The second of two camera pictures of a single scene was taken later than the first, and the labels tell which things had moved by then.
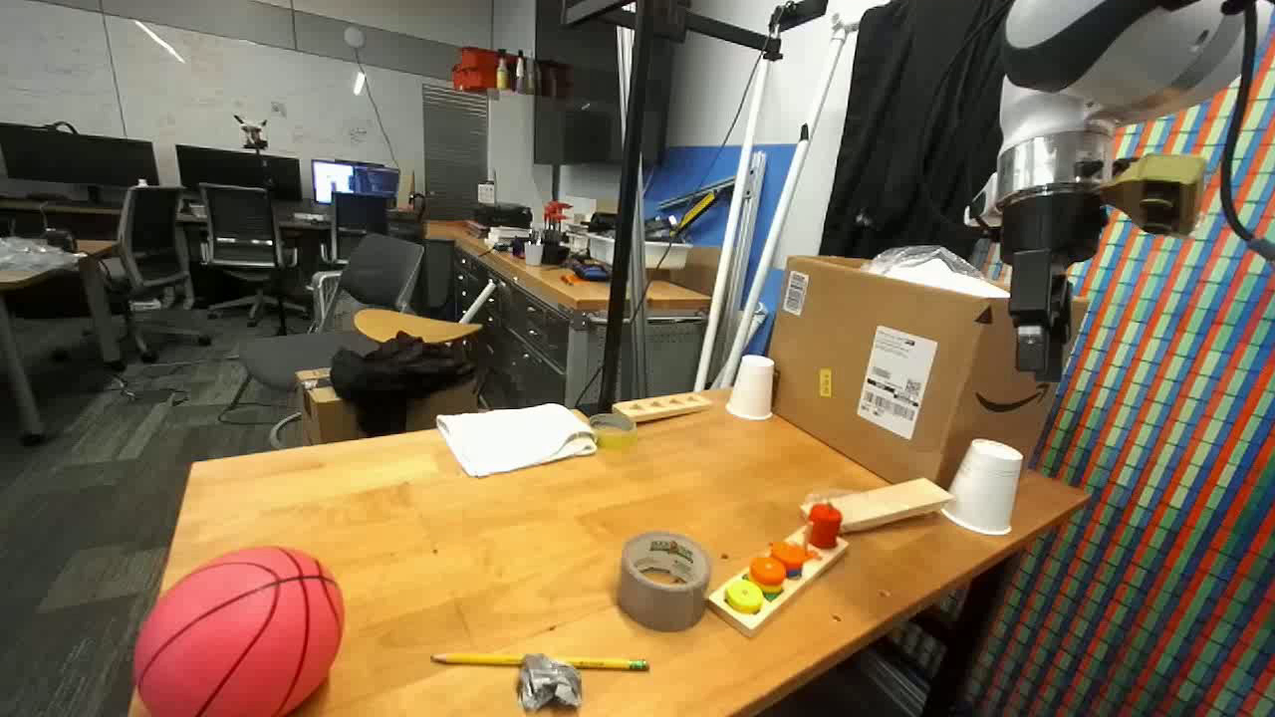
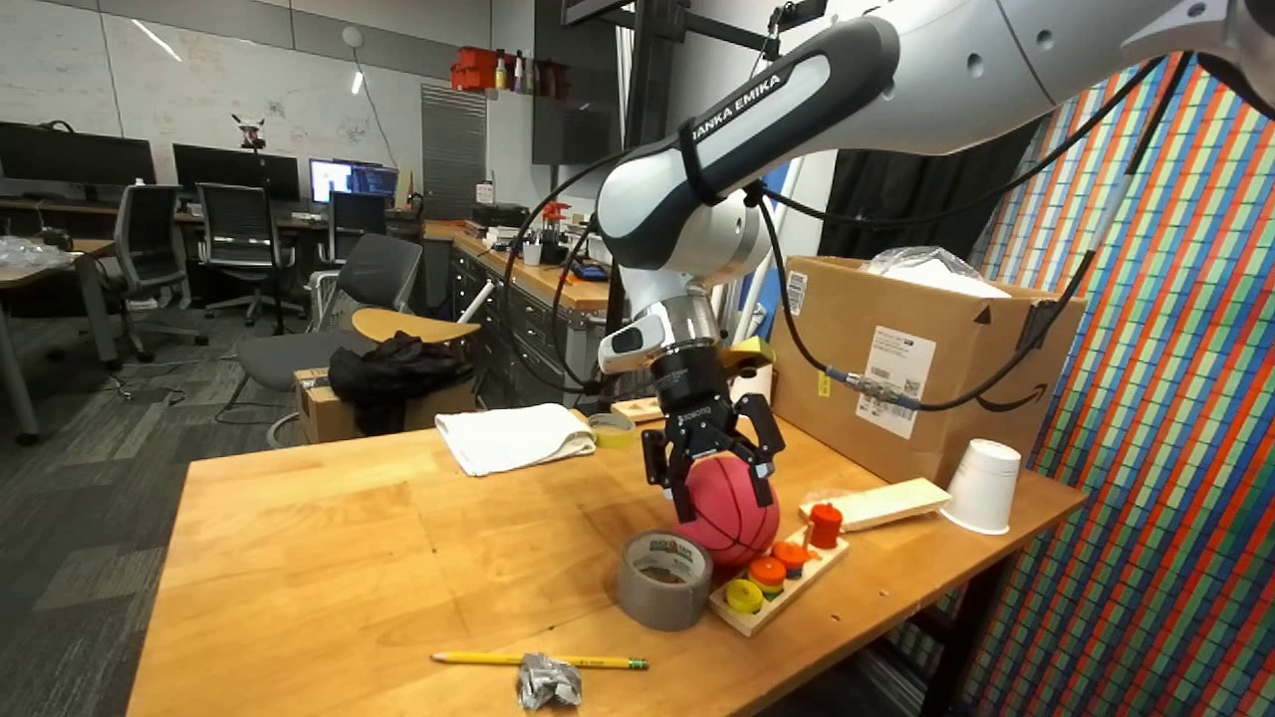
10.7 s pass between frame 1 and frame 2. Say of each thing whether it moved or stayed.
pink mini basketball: moved
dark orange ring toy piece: stayed
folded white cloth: stayed
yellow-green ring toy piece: stayed
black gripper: moved
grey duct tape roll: stayed
